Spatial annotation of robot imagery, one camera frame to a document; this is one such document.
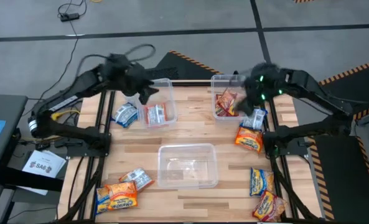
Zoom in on silver blue snack packet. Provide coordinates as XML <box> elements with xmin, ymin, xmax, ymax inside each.
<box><xmin>118</xmin><ymin>167</ymin><xmax>156</xmax><ymax>192</ymax></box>

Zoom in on red Maruchan ramen pack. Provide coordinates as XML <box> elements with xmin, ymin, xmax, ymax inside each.
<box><xmin>217</xmin><ymin>88</ymin><xmax>240</xmax><ymax>116</ymax></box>
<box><xmin>251</xmin><ymin>190</ymin><xmax>288</xmax><ymax>223</ymax></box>
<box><xmin>214</xmin><ymin>94</ymin><xmax>231</xmax><ymax>118</ymax></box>

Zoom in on black mat hazard stripes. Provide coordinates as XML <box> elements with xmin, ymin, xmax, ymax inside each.
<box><xmin>308</xmin><ymin>135</ymin><xmax>369</xmax><ymax>224</ymax></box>
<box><xmin>318</xmin><ymin>57</ymin><xmax>369</xmax><ymax>122</ymax></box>

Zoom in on black floor cable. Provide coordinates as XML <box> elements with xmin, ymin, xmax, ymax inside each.
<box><xmin>21</xmin><ymin>0</ymin><xmax>88</xmax><ymax>118</ymax></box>

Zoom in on clear plastic bin with label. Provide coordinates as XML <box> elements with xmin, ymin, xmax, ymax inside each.
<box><xmin>157</xmin><ymin>142</ymin><xmax>220</xmax><ymax>190</ymax></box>

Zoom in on white printed paper sheet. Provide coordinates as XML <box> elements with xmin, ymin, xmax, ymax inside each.
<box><xmin>17</xmin><ymin>149</ymin><xmax>67</xmax><ymax>197</ymax></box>

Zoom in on black ramp hazard stripes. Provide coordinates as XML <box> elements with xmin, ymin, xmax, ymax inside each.
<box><xmin>154</xmin><ymin>49</ymin><xmax>224</xmax><ymax>81</ymax></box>

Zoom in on orange Maruchan ramen pack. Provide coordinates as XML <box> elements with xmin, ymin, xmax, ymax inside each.
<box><xmin>105</xmin><ymin>181</ymin><xmax>139</xmax><ymax>212</ymax></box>
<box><xmin>144</xmin><ymin>103</ymin><xmax>169</xmax><ymax>126</ymax></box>
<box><xmin>234</xmin><ymin>126</ymin><xmax>264</xmax><ymax>154</ymax></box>

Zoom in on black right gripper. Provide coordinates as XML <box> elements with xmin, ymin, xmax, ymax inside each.
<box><xmin>235</xmin><ymin>62</ymin><xmax>286</xmax><ymax>116</ymax></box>

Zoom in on grey desk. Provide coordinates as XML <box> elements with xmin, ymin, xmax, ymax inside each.
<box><xmin>0</xmin><ymin>94</ymin><xmax>29</xmax><ymax>224</ymax></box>

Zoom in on yellow cable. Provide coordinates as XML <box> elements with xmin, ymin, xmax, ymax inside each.
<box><xmin>22</xmin><ymin>108</ymin><xmax>82</xmax><ymax>142</ymax></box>

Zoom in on black power adapter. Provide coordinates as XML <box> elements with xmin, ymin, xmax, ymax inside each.
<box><xmin>59</xmin><ymin>12</ymin><xmax>81</xmax><ymax>22</ymax></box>

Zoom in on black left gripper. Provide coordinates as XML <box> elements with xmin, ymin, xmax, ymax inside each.
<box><xmin>108</xmin><ymin>52</ymin><xmax>160</xmax><ymax>106</ymax></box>

